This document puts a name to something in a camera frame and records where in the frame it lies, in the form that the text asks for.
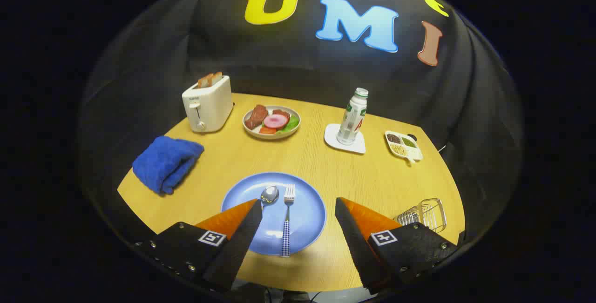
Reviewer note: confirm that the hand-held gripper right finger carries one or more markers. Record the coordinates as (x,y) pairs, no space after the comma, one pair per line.
(356,242)

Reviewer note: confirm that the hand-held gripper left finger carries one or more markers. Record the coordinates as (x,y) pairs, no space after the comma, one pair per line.
(242,242)

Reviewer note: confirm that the blue round plate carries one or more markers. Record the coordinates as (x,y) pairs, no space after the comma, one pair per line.
(307,210)

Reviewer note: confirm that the white divided bean dish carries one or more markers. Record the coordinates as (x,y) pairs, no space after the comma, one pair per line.
(402,145)

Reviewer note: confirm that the white coaster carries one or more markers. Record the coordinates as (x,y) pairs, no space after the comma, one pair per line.
(331,138)

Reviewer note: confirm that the folded blue towel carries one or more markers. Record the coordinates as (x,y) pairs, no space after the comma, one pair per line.
(165,163)

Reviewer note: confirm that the grey food plate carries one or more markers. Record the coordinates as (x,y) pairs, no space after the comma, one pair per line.
(272,136)

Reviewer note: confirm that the red tomato slice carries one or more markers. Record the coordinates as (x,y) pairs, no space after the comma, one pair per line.
(267,130)

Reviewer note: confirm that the white drink bottle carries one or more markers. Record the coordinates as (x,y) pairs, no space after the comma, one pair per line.
(351,119)

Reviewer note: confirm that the pink ham slice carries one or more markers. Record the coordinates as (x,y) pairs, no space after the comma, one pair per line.
(275,121)

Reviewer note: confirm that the large brown meat piece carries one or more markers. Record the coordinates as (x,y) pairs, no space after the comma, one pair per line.
(256,117)

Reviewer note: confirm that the green lettuce leaf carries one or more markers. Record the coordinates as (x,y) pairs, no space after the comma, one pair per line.
(292,124)

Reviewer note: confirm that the small brown meat piece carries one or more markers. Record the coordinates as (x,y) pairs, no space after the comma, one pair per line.
(281,112)

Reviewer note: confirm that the white toaster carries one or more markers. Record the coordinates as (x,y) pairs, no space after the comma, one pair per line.
(209,105)

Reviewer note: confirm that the brown toast slice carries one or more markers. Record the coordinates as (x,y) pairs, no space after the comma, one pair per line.
(204,81)
(217,77)

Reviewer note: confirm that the black backdrop cloth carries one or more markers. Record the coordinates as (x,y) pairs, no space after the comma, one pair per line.
(298,61)

